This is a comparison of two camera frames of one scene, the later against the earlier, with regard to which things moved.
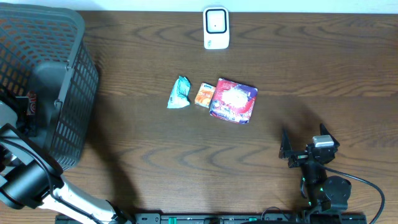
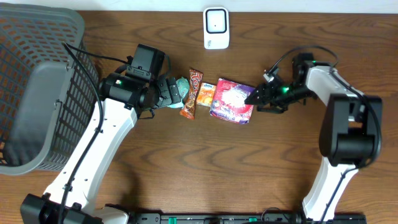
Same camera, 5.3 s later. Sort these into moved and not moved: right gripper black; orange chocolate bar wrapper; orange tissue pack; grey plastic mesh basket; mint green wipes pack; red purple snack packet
Moved: orange chocolate bar wrapper; right gripper black
Not moved: red purple snack packet; orange tissue pack; grey plastic mesh basket; mint green wipes pack
